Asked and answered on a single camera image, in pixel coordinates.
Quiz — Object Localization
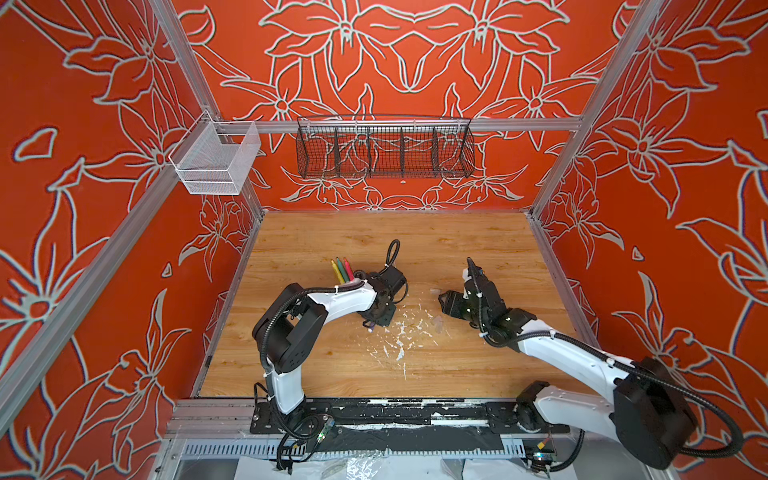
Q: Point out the aluminium frame post right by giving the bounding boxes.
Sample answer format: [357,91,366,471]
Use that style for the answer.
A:
[530,0,667,217]

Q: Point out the green pen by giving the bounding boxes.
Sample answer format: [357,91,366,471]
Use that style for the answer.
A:
[335,257,353,282]

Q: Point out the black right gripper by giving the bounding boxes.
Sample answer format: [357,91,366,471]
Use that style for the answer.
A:
[436,288,492,332]

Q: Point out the black wire basket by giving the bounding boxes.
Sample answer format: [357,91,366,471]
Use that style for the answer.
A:
[295,114,476,180]

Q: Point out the yellow pen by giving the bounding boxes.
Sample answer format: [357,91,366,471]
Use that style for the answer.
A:
[330,259,347,285]

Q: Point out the white mesh basket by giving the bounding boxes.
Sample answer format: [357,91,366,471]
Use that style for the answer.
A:
[169,121,262,196]

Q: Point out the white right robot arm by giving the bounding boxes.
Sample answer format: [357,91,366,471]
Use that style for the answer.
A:
[438,260,744,470]

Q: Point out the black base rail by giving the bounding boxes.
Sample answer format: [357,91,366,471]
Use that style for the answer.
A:
[248,395,571,454]

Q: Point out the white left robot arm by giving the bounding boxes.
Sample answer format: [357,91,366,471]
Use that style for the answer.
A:
[252,239,408,416]

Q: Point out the pink pen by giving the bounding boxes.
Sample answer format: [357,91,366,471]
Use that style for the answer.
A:
[342,257,355,281]

